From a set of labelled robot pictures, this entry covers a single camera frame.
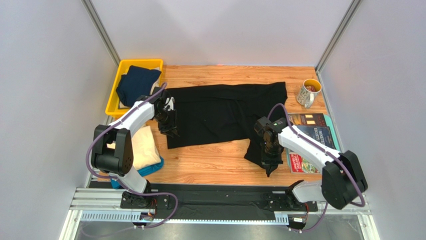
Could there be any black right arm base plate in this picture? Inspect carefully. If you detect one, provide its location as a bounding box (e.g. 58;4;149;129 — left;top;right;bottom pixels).
263;191;319;212

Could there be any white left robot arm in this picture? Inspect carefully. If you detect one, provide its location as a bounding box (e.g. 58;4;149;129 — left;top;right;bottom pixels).
85;83;179;197

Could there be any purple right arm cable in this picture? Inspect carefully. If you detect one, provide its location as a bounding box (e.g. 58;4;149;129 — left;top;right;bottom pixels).
267;103;366;233

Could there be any teal folded shirt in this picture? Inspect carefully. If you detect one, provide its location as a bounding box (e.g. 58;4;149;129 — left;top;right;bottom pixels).
110;157;165;189

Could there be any aluminium corner post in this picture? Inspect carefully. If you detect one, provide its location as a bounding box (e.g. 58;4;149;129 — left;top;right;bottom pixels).
81;0;121;67
315;0;363;75

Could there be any yellow rimmed mug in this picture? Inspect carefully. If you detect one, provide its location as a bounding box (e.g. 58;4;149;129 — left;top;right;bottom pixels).
296;79;322;109

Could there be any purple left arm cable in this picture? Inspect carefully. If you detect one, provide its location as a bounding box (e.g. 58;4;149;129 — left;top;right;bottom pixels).
85;82;179;230

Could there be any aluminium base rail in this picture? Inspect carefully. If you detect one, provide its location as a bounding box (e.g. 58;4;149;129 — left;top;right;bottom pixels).
61;182;379;240

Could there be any left aluminium corner post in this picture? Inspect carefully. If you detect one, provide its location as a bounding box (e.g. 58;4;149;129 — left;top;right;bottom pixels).
81;0;121;67

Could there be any cream folded shirt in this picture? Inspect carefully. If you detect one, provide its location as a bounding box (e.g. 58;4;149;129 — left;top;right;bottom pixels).
106;125;162;171

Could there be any dark blue book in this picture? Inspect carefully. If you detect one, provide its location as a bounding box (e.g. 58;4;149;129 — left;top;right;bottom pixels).
289;113;340;150

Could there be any navy blue folded shirt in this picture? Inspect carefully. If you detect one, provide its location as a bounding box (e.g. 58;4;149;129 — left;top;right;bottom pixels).
115;65;162;107

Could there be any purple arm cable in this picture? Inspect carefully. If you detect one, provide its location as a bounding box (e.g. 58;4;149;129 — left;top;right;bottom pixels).
267;103;366;233
85;82;179;230

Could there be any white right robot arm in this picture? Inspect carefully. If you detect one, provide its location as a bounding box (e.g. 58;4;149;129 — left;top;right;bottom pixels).
254;117;368;210

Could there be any black t shirt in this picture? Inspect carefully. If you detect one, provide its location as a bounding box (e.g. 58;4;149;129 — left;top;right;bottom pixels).
166;82;288;166

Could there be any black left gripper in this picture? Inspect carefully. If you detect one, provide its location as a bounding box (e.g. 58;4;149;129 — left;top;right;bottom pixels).
154;108;181;138

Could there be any yellow plastic bin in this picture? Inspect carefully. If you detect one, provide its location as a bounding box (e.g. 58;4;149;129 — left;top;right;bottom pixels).
105;58;165;119

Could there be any right aluminium corner post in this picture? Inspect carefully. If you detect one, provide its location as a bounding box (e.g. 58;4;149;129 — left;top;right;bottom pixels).
315;0;363;75

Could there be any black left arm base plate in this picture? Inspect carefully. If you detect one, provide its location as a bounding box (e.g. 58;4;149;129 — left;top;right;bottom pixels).
119;191;171;210

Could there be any red illustrated book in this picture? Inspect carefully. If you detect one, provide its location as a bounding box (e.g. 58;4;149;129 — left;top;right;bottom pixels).
287;152;320;175

